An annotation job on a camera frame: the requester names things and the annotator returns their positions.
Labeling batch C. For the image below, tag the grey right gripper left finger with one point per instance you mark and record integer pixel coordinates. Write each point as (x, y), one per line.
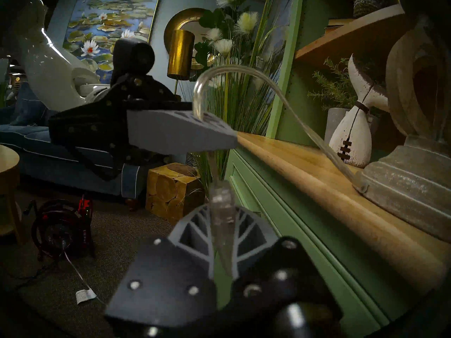
(208, 256)

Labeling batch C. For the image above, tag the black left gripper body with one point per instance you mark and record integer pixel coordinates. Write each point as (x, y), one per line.
(95, 126)

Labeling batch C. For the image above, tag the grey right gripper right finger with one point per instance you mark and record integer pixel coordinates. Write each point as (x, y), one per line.
(241, 260)

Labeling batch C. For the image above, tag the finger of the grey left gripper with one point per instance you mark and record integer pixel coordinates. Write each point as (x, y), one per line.
(169, 136)

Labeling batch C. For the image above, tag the clear inline lamp switch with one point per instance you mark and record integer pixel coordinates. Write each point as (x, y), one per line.
(222, 217)

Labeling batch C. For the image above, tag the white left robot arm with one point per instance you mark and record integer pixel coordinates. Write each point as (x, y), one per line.
(49, 69)

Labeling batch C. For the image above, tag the wooden log block stool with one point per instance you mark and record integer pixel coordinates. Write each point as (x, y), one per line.
(169, 193)

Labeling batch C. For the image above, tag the blue sofa white piping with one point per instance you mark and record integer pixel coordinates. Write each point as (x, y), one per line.
(35, 143)

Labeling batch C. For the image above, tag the blue cushion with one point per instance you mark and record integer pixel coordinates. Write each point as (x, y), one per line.
(30, 105)

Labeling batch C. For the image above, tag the tall grass plant in basket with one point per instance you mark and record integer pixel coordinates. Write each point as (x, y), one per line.
(239, 105)

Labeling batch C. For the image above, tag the green wooden shelf cabinet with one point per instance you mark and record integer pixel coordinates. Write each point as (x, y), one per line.
(317, 235)

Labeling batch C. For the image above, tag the gold cylinder lamp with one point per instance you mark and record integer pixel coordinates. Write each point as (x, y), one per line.
(180, 54)

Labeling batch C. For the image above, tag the round wooden side table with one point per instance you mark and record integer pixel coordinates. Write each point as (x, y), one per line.
(8, 171)

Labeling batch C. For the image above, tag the water lily painting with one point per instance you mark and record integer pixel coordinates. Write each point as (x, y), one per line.
(105, 20)

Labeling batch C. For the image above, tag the white whale tail figurine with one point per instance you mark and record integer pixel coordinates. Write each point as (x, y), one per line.
(352, 140)

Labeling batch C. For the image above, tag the fern in grey pot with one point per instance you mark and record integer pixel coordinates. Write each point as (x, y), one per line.
(334, 122)

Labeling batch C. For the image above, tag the blue white feather painting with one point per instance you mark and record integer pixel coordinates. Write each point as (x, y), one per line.
(282, 10)

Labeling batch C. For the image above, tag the carved wooden table lamp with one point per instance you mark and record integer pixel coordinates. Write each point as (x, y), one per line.
(415, 186)

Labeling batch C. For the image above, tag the thick old hardcover book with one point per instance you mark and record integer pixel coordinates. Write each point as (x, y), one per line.
(341, 22)

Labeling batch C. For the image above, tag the succulent in woven pot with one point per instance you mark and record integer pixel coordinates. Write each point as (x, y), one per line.
(368, 6)

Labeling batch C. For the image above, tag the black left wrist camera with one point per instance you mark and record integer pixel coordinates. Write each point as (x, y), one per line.
(132, 59)

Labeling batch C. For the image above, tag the round gold frame mirror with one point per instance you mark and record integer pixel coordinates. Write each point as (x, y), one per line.
(183, 18)

